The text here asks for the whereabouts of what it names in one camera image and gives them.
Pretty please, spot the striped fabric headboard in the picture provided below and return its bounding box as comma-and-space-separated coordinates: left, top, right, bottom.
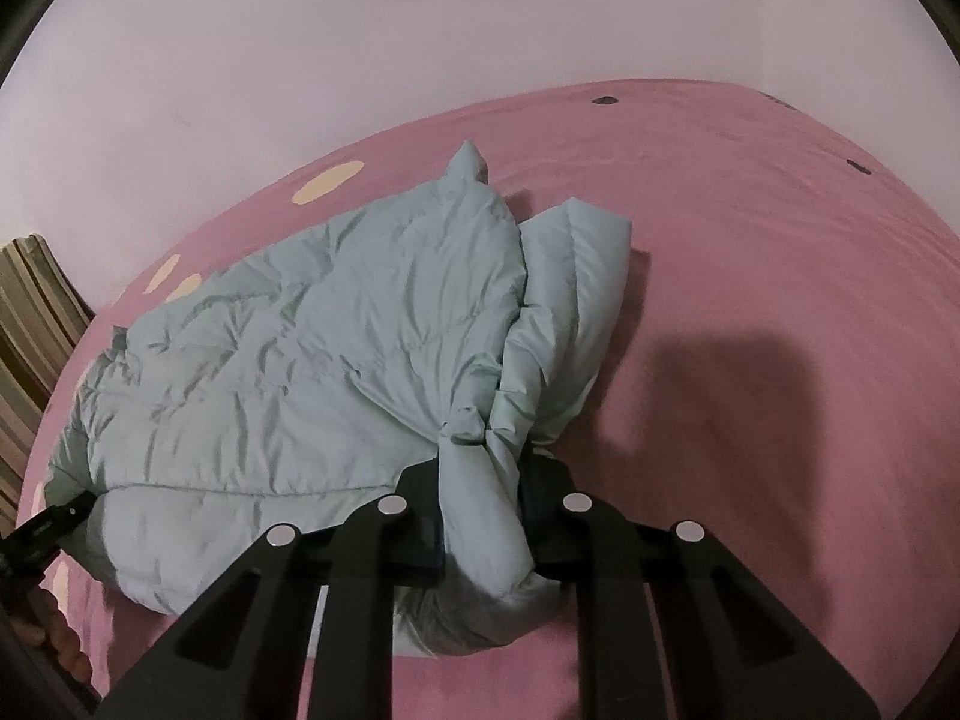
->
0, 234, 94, 536

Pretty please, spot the light blue puffer jacket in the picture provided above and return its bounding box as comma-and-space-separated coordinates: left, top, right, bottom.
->
46, 145, 631, 656

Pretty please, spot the person's left hand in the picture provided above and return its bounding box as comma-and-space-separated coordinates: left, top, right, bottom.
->
10, 587, 93, 688

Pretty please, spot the pink polka dot bed sheet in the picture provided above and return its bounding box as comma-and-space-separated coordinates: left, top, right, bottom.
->
20, 80, 958, 718

